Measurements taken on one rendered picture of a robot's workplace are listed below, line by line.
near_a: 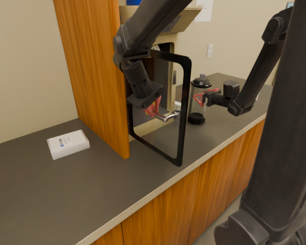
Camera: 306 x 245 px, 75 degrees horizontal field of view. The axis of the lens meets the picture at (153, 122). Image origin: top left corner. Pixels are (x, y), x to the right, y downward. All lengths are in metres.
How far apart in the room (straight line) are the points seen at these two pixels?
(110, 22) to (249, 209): 0.59
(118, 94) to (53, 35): 0.54
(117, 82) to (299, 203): 0.59
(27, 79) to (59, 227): 0.71
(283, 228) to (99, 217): 0.54
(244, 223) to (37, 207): 0.66
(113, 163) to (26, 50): 0.65
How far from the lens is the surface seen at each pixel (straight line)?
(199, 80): 1.04
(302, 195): 0.25
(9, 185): 0.93
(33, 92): 1.17
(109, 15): 0.67
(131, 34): 0.46
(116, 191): 0.76
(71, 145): 0.95
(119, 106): 0.74
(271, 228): 0.27
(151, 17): 0.38
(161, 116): 0.63
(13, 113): 1.19
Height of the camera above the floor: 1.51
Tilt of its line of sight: 30 degrees down
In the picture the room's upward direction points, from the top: straight up
